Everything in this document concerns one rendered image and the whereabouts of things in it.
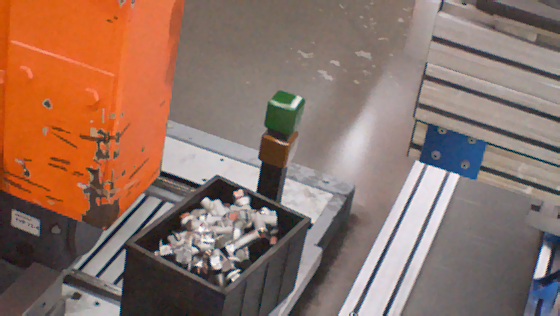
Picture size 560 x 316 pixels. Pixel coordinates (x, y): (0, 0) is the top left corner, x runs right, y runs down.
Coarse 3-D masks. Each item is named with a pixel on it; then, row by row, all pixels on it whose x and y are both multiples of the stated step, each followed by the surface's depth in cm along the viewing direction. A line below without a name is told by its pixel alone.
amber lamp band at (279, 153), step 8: (264, 136) 153; (296, 136) 154; (264, 144) 153; (272, 144) 153; (280, 144) 152; (288, 144) 152; (296, 144) 155; (264, 152) 154; (272, 152) 153; (280, 152) 153; (288, 152) 153; (264, 160) 154; (272, 160) 154; (280, 160) 153; (288, 160) 154
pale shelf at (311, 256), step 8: (304, 248) 161; (312, 248) 161; (320, 248) 161; (304, 256) 159; (312, 256) 160; (320, 256) 161; (304, 264) 158; (312, 264) 158; (304, 272) 156; (312, 272) 160; (296, 280) 155; (304, 280) 156; (296, 288) 153; (304, 288) 158; (288, 296) 151; (296, 296) 154; (280, 304) 150; (288, 304) 151; (272, 312) 148; (280, 312) 149; (288, 312) 152
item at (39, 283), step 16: (32, 272) 156; (48, 272) 157; (16, 288) 153; (32, 288) 153; (48, 288) 154; (0, 304) 149; (16, 304) 150; (32, 304) 151; (48, 304) 156; (64, 304) 161
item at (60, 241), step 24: (0, 192) 175; (0, 216) 177; (24, 216) 174; (48, 216) 173; (0, 240) 179; (24, 240) 177; (48, 240) 175; (72, 240) 176; (96, 240) 185; (0, 264) 182; (24, 264) 180; (48, 264) 178; (72, 264) 185; (0, 288) 184
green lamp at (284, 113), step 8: (280, 96) 152; (288, 96) 152; (296, 96) 152; (272, 104) 150; (280, 104) 150; (288, 104) 150; (296, 104) 150; (304, 104) 152; (272, 112) 151; (280, 112) 150; (288, 112) 150; (296, 112) 150; (272, 120) 151; (280, 120) 151; (288, 120) 150; (296, 120) 151; (272, 128) 152; (280, 128) 151; (288, 128) 151; (296, 128) 152
